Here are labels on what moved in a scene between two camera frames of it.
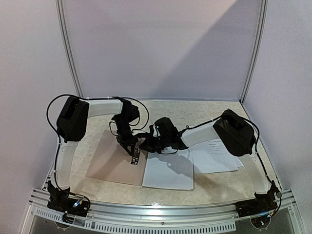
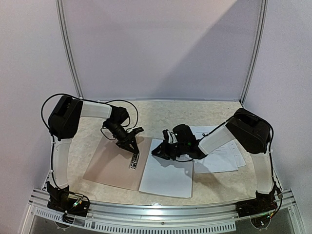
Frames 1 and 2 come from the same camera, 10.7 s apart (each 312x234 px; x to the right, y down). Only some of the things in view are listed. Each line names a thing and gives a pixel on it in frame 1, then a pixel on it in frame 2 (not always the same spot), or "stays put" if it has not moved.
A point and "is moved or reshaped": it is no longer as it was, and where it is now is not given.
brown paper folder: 112,162 stays put
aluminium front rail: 163,211 stays put
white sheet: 174,171 is moved or reshaped
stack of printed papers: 212,156 stays put
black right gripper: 152,142 → 168,146
